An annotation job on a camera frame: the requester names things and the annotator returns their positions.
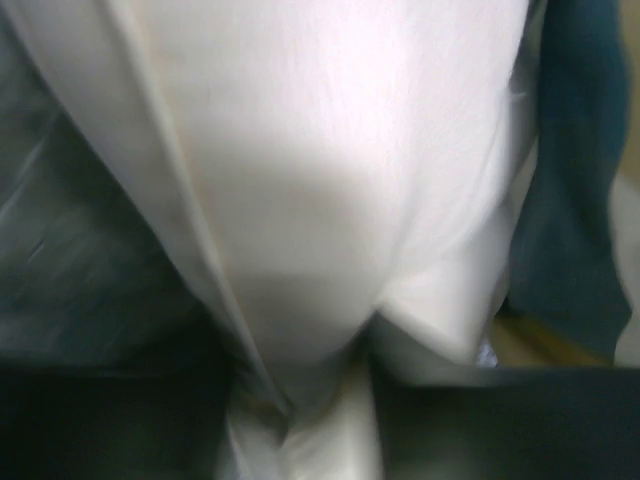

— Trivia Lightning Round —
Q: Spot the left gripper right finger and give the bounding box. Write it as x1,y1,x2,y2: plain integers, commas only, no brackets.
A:
367,314,639,479

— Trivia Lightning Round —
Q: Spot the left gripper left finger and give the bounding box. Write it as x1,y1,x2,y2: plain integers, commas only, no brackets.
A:
1,322,231,479

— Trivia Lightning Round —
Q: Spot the blue beige patchwork pillowcase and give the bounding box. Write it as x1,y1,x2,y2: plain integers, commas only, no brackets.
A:
504,1,639,367

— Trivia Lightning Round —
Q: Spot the cream white pillow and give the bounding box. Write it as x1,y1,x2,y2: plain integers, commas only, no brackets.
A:
1,1,529,479

